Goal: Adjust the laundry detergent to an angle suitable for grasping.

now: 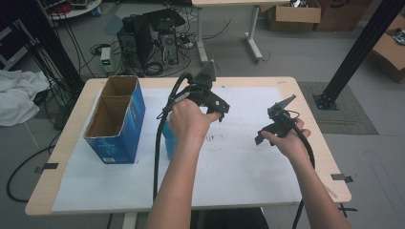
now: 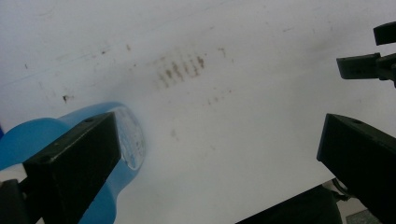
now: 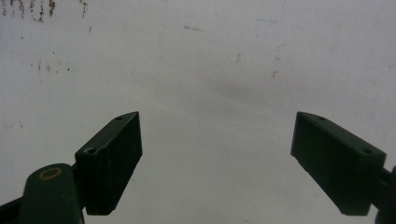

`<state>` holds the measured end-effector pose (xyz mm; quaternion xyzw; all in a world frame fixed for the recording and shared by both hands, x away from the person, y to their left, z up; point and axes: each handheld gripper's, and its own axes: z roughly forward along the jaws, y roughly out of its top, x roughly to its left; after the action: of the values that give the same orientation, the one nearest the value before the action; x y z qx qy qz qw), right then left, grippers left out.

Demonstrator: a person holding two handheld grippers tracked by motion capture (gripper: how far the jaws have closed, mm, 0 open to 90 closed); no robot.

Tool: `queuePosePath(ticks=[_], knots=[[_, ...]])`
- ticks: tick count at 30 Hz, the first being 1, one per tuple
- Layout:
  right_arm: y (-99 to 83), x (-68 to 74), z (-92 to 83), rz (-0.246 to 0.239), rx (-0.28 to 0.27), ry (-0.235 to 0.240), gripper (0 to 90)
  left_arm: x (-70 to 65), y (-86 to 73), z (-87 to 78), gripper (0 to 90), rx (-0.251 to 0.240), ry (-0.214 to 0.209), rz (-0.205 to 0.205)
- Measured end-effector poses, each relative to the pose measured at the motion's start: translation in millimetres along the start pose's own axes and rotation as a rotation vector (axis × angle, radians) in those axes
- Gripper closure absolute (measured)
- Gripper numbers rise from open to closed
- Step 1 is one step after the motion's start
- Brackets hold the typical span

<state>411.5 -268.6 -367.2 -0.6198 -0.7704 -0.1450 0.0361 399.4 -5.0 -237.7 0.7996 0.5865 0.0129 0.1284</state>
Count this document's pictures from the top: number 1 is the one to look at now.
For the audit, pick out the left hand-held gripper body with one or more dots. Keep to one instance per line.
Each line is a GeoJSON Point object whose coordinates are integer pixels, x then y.
{"type": "Point", "coordinates": [203, 93]}

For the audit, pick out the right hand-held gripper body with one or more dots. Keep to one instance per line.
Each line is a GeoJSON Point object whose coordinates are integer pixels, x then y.
{"type": "Point", "coordinates": [281, 119]}

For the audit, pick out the person's right hand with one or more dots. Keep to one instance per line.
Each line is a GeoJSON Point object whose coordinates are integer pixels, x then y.
{"type": "Point", "coordinates": [291, 144]}

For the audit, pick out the person's left hand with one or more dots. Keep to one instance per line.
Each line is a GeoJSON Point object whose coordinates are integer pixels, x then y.
{"type": "Point", "coordinates": [187, 122]}

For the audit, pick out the white paper mat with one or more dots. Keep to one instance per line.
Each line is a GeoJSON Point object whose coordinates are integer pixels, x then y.
{"type": "Point", "coordinates": [238, 165]}

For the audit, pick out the grey computer tower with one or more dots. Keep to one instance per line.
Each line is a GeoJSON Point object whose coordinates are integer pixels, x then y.
{"type": "Point", "coordinates": [169, 47]}

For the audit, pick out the blue bottle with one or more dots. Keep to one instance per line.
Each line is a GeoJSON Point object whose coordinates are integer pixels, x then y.
{"type": "Point", "coordinates": [168, 143]}

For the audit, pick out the grey floor mat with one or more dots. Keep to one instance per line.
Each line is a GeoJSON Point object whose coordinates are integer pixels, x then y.
{"type": "Point", "coordinates": [350, 120]}

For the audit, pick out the white-legged desk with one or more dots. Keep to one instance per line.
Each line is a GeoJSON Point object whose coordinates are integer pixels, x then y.
{"type": "Point", "coordinates": [253, 38]}

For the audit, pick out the black tape strip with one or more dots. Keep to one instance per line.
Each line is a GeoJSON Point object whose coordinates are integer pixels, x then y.
{"type": "Point", "coordinates": [341, 177]}
{"type": "Point", "coordinates": [47, 166]}

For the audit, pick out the black computer tower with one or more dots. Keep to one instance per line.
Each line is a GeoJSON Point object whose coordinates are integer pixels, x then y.
{"type": "Point", "coordinates": [137, 41]}

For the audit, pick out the person's dark clothing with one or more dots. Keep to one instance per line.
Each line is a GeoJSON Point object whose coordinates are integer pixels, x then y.
{"type": "Point", "coordinates": [229, 219]}

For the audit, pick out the blue cardboard box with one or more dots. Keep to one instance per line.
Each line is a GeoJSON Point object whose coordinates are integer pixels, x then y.
{"type": "Point", "coordinates": [111, 127]}

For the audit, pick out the black metal stand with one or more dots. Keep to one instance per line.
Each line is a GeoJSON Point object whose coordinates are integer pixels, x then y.
{"type": "Point", "coordinates": [359, 51]}

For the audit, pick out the white power supply unit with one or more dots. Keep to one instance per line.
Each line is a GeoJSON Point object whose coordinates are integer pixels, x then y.
{"type": "Point", "coordinates": [105, 58]}

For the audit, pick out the open brown cardboard box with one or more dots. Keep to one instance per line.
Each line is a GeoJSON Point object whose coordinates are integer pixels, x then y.
{"type": "Point", "coordinates": [390, 54]}

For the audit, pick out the round white table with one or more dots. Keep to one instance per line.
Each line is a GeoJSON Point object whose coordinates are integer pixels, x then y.
{"type": "Point", "coordinates": [76, 9]}

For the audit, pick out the white crumpled cloth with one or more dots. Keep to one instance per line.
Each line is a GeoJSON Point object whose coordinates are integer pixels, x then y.
{"type": "Point", "coordinates": [19, 95]}

